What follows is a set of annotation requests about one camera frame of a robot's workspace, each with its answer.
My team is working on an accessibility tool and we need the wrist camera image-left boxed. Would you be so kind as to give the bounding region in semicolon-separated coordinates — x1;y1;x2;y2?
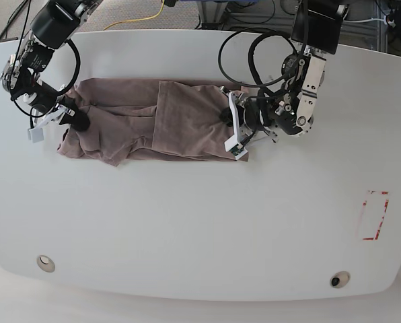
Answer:
28;127;44;143

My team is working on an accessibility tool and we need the right table grommet hole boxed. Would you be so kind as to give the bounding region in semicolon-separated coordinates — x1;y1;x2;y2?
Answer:
330;271;351;289

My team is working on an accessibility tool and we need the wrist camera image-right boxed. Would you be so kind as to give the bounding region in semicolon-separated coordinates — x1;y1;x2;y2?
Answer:
224;135;248;160

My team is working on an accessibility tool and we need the table grommet hole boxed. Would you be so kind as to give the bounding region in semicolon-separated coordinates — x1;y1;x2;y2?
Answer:
36;255;56;273
330;271;351;289

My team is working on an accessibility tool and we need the white-black gripper image-left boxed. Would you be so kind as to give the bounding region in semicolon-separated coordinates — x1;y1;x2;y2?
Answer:
22;83;90;132

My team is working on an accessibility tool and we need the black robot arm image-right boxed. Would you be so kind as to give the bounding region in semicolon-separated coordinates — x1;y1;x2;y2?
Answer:
221;1;349;153

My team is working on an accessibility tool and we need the mauve t-shirt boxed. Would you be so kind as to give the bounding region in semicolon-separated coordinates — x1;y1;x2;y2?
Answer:
58;78;242;166

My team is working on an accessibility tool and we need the white cable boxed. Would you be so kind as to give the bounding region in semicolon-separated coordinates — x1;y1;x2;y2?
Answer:
343;15;390;26

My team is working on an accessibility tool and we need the red tape rectangle marking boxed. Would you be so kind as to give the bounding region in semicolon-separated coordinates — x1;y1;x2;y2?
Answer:
356;190;390;241

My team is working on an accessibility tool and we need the white-black gripper image-right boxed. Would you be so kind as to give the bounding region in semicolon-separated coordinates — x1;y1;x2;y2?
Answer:
219;86;279;143

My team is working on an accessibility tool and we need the left table grommet hole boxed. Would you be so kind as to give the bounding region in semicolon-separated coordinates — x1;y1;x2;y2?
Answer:
36;255;56;273

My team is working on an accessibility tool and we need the yellow cable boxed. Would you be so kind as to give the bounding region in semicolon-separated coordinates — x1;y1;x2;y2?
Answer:
104;0;164;32

